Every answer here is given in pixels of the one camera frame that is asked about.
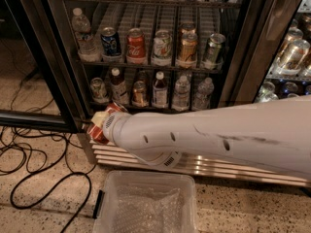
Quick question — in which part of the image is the red coke can front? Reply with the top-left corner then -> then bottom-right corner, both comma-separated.
86,102 -> 127,145

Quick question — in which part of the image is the red coke can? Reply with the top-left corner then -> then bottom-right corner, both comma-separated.
126,28 -> 146,64
86,102 -> 127,145

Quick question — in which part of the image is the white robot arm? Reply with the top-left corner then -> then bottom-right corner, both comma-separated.
92,95 -> 311,180

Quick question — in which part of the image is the silver can bottom shelf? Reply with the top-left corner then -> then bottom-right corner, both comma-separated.
90,78 -> 109,104

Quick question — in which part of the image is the steel fridge bottom grille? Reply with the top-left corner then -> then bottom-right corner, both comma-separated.
89,137 -> 311,187

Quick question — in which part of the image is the copper can bottom shelf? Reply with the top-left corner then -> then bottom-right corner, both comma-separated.
132,81 -> 148,107

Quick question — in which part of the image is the open fridge glass door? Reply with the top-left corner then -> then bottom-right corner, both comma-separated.
0,0 -> 84,133

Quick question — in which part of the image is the clear water bottle middle shelf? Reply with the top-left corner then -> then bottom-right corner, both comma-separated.
71,8 -> 100,62

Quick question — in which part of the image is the blue pepsi can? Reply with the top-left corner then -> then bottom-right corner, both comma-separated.
101,27 -> 121,56

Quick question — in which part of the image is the red coke can rear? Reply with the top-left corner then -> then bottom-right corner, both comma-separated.
126,28 -> 146,64

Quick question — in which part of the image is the clear water bottle bottom middle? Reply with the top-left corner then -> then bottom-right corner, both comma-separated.
172,75 -> 190,112

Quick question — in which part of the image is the clear water bottle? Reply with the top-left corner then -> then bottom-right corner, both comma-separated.
192,78 -> 214,111
172,75 -> 190,112

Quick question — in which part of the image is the white green soda can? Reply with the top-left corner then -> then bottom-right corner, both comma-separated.
152,30 -> 172,66

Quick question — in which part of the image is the gold soda can front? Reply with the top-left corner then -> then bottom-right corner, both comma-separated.
177,32 -> 197,68

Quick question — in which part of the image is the gold soda can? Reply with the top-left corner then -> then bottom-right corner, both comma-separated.
179,22 -> 196,36
177,32 -> 197,68

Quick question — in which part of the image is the gold soda can rear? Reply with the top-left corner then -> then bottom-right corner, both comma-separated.
179,22 -> 196,36

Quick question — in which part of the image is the right fridge glass door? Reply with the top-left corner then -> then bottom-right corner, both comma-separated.
218,0 -> 302,107

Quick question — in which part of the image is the brown tea bottle white cap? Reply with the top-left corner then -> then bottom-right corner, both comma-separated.
110,67 -> 129,105

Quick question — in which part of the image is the dark juice bottle white label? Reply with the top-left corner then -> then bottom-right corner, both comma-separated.
152,71 -> 168,108

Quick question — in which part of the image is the clear plastic storage bin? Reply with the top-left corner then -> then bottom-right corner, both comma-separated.
92,171 -> 198,233

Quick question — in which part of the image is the bubble wrap sheet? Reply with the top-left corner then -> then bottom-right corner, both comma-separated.
112,185 -> 183,233

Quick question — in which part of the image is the clear water bottle bottom right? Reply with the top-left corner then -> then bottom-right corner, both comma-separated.
192,78 -> 214,111

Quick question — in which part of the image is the black cable on floor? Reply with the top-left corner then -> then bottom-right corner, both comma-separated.
0,39 -> 97,233

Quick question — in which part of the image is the middle wire fridge shelf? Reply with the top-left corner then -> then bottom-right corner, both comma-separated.
76,59 -> 223,75

